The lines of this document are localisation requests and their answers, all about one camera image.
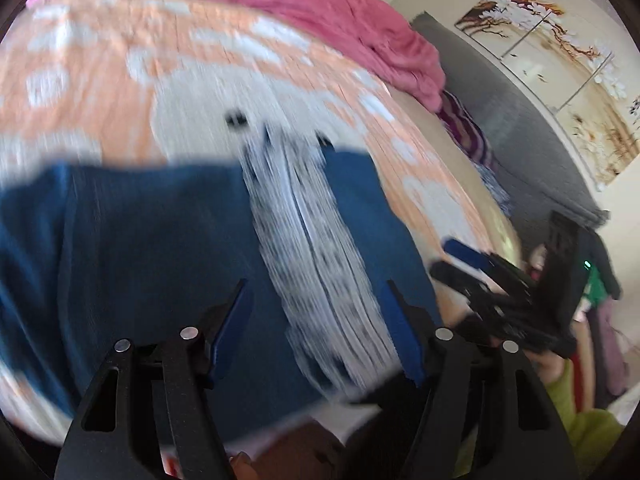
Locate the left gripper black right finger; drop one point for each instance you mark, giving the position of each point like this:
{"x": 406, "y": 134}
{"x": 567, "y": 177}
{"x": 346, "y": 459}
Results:
{"x": 466, "y": 392}

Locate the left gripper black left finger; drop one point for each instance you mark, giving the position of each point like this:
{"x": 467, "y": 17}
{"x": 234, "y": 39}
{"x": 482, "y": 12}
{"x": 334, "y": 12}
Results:
{"x": 115, "y": 432}

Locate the blue denim pants with lace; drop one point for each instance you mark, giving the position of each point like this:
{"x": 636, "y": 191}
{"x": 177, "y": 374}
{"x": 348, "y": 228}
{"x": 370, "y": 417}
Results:
{"x": 91, "y": 255}

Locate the beige bed sheet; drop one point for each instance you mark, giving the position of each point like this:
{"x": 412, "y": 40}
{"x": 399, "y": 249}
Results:
{"x": 504, "y": 240}

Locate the grey padded headboard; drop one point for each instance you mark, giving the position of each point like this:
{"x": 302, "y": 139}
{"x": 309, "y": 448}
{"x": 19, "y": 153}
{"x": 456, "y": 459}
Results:
{"x": 531, "y": 162}

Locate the orange plush bear blanket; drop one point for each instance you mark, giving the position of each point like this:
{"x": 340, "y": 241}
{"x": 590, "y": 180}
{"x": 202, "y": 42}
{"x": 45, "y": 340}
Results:
{"x": 142, "y": 84}

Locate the floral wall painting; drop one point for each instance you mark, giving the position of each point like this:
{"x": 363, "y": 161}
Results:
{"x": 585, "y": 80}

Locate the striped purple pillow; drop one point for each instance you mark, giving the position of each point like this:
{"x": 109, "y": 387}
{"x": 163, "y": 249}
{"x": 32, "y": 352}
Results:
{"x": 465, "y": 132}

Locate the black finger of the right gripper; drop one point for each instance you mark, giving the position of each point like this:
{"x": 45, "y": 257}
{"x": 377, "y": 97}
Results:
{"x": 482, "y": 261}
{"x": 456, "y": 279}

